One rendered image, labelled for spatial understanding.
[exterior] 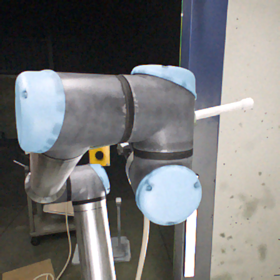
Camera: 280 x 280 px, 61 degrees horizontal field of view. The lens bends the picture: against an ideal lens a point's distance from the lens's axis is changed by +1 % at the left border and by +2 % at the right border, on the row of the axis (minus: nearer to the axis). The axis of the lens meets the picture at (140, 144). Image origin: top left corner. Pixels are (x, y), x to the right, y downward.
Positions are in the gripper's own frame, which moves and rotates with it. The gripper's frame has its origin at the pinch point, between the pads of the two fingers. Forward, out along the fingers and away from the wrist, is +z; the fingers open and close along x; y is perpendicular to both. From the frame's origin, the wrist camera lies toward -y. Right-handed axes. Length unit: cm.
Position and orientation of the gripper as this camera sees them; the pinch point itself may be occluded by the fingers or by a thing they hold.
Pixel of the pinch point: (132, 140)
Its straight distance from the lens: 66.5
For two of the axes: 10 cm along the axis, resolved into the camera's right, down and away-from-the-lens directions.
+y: 2.1, 9.5, 2.2
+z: -1.7, -1.8, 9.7
